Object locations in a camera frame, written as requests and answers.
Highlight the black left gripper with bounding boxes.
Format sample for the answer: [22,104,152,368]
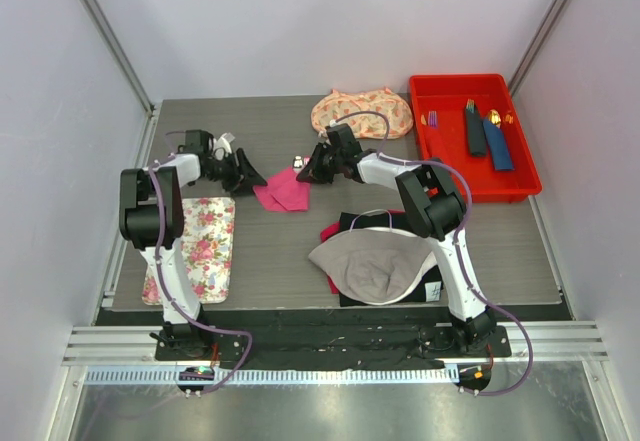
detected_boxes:
[202,149,267,198]

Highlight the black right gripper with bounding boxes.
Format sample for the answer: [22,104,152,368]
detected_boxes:
[299,143,344,185]

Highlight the pink paper napkin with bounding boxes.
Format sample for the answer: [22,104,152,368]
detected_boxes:
[253,168,311,212]

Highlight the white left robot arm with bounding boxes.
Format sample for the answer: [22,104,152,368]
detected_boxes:
[119,129,267,360]

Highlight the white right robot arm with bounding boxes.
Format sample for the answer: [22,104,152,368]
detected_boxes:
[297,125,496,356]

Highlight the red rolled napkin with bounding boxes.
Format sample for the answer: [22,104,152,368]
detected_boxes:
[425,125,451,165]

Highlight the black rolled napkin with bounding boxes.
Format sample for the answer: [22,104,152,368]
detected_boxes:
[464,109,487,157]

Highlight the blue rolled napkin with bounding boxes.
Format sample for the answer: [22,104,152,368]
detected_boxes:
[483,117,514,171]

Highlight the floral rectangular tray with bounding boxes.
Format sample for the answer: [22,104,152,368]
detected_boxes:
[141,196,237,306]

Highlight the orange patterned fabric cover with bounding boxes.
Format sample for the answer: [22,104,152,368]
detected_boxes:
[310,87,414,140]

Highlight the grey bucket hat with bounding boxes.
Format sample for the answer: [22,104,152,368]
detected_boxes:
[309,228,442,306]

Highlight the purple fork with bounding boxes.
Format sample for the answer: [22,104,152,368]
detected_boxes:
[427,111,438,128]

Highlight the red plastic bin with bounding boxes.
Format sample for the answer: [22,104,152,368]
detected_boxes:
[409,74,542,203]

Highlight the black folded garment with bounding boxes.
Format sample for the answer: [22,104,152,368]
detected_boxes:
[322,210,443,307]

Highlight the gold spoon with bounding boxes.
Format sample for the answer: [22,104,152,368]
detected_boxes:
[487,109,502,127]

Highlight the white hat cord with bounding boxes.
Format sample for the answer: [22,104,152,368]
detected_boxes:
[349,208,395,233]

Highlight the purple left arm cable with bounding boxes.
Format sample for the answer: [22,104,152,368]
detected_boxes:
[148,129,255,395]

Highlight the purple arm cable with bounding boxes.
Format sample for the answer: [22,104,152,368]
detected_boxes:
[148,129,255,395]
[327,110,535,397]

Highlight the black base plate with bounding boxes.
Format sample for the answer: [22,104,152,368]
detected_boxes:
[150,322,512,371]

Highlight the aluminium front rail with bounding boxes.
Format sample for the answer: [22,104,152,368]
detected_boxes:
[63,322,608,385]

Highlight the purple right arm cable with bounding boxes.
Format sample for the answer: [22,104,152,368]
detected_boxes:
[327,110,535,397]

